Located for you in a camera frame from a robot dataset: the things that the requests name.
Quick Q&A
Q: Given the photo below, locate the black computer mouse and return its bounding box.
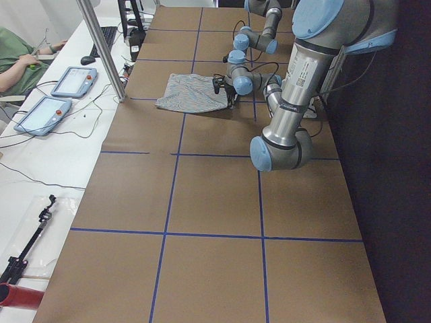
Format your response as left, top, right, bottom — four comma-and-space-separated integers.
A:
80, 56, 96, 66

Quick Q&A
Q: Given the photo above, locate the far blue teach pendant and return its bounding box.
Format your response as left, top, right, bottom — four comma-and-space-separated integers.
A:
51, 67, 98, 98

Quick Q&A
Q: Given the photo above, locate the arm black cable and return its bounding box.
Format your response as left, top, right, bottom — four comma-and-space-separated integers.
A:
212, 61, 280, 89
222, 20, 270, 65

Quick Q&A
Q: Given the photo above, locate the red cylinder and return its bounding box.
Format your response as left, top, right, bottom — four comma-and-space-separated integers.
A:
1, 283, 44, 310

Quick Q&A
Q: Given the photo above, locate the black box with label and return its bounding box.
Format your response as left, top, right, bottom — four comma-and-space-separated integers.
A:
129, 28, 146, 62

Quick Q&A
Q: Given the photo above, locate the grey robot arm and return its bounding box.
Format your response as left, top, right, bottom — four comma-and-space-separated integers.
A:
213, 0, 399, 172
233, 0, 282, 55

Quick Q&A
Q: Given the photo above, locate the striped polo shirt white collar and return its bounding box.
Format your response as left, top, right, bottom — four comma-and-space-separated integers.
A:
156, 73, 232, 114

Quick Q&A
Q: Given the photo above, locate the black keyboard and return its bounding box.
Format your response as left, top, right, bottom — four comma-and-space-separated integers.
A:
90, 26, 118, 58

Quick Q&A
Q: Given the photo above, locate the aluminium frame post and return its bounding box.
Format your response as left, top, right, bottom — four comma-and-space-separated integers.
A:
76, 0, 126, 102

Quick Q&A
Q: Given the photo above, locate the black reacher tool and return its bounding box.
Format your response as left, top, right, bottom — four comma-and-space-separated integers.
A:
0, 194, 57, 287

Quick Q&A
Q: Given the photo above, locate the near blue teach pendant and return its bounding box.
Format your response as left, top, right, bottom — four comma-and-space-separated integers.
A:
13, 96, 72, 136

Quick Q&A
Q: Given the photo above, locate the person in green shirt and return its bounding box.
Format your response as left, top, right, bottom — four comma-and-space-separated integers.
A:
1, 26, 67, 97

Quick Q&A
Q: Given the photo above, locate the blue teach pendant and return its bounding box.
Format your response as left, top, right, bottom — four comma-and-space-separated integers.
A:
13, 96, 72, 136
51, 67, 98, 98

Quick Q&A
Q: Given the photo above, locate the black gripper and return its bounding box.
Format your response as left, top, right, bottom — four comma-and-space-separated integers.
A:
212, 73, 237, 109

